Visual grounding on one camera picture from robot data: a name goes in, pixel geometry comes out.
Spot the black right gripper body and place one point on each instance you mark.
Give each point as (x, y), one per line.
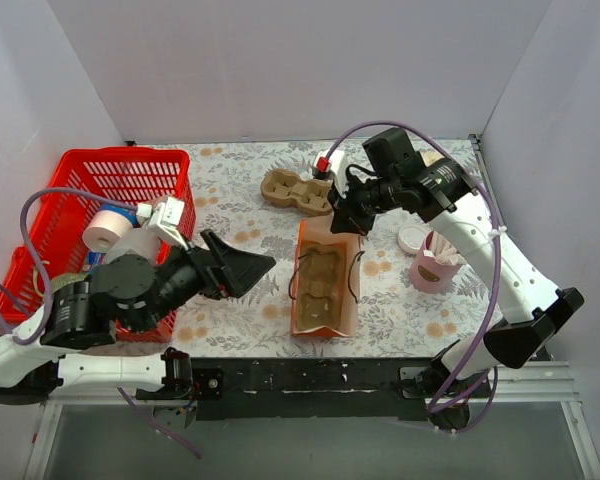
(353, 208)

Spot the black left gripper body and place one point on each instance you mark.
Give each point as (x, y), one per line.
(209, 270)

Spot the orange paper bag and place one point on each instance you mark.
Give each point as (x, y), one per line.
(317, 229)

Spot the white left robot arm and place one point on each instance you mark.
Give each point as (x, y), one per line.
(49, 350)

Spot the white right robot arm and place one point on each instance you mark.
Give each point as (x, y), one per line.
(525, 309)

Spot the wrapped toilet paper roll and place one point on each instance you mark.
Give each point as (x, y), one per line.
(430, 157)

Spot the crumpled grey paper bag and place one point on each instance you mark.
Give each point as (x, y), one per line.
(137, 241)

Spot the stack of white lids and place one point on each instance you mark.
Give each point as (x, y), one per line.
(411, 237)

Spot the white tape roll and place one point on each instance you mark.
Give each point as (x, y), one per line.
(104, 230)

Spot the brown cardboard cup carrier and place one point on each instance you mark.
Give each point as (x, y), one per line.
(284, 188)

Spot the floral table mat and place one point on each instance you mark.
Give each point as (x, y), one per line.
(394, 318)

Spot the pink straw holder cup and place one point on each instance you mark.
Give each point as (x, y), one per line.
(430, 275)

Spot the red plastic basket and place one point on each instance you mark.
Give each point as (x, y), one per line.
(72, 233)

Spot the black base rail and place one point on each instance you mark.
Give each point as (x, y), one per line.
(244, 388)

